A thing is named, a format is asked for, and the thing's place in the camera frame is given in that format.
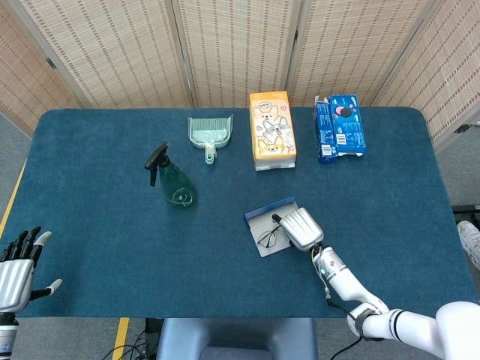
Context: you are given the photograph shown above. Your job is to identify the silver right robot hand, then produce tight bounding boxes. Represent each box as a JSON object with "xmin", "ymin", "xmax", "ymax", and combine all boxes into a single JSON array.
[{"xmin": 271, "ymin": 208, "xmax": 325, "ymax": 252}]

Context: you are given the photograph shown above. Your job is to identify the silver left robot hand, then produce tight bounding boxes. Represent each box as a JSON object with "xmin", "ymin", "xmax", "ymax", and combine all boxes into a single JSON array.
[{"xmin": 0, "ymin": 226, "xmax": 63, "ymax": 315}]

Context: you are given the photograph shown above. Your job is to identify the black eyeglasses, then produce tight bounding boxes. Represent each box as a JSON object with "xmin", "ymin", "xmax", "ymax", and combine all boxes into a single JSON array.
[{"xmin": 256, "ymin": 220, "xmax": 292, "ymax": 249}]

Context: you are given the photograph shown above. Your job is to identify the blue folding glasses case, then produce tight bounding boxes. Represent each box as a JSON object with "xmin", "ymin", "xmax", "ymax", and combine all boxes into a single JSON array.
[{"xmin": 243, "ymin": 196, "xmax": 301, "ymax": 259}]

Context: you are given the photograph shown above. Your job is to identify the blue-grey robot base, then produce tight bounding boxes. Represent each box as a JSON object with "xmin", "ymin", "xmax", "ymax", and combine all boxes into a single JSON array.
[{"xmin": 156, "ymin": 317, "xmax": 318, "ymax": 360}]

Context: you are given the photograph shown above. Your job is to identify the dark blue cookie box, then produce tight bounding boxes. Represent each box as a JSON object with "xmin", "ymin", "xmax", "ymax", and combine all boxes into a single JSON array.
[{"xmin": 313, "ymin": 95, "xmax": 338, "ymax": 165}]

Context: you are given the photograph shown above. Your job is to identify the orange corgi tissue pack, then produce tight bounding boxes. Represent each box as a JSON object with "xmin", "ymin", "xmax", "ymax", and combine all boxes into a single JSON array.
[{"xmin": 249, "ymin": 91, "xmax": 299, "ymax": 173}]

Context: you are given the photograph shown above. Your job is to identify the blue table cloth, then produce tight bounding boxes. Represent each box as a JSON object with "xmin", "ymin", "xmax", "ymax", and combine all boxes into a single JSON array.
[{"xmin": 6, "ymin": 106, "xmax": 479, "ymax": 320}]

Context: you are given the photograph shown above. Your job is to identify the blue cookie box with picture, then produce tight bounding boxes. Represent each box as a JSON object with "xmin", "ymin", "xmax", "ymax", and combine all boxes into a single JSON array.
[{"xmin": 328, "ymin": 93, "xmax": 367, "ymax": 158}]

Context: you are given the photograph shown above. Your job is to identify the green spray bottle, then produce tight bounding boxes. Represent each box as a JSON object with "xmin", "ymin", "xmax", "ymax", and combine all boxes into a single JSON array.
[{"xmin": 144, "ymin": 141, "xmax": 197, "ymax": 208}]

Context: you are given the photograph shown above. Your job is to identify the mint green dustpan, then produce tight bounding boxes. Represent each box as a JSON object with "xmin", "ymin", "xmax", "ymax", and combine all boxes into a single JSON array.
[{"xmin": 187, "ymin": 114, "xmax": 234, "ymax": 167}]

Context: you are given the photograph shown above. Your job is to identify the black table leg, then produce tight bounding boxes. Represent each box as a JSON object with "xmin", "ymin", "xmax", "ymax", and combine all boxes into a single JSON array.
[{"xmin": 144, "ymin": 317, "xmax": 164, "ymax": 357}]

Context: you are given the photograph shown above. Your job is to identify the white shoe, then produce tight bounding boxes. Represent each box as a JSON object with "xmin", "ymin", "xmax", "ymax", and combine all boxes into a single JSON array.
[{"xmin": 456, "ymin": 220, "xmax": 480, "ymax": 269}]

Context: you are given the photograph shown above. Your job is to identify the woven folding screen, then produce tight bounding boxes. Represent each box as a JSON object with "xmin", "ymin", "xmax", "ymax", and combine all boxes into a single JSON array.
[{"xmin": 0, "ymin": 0, "xmax": 480, "ymax": 153}]

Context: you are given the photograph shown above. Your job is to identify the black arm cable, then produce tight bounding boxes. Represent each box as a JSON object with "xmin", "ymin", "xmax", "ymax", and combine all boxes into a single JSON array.
[{"xmin": 320, "ymin": 262, "xmax": 367, "ymax": 359}]

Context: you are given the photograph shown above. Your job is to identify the black floor cables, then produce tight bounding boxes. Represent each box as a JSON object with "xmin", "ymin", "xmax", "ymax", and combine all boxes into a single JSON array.
[{"xmin": 103, "ymin": 325, "xmax": 158, "ymax": 360}]

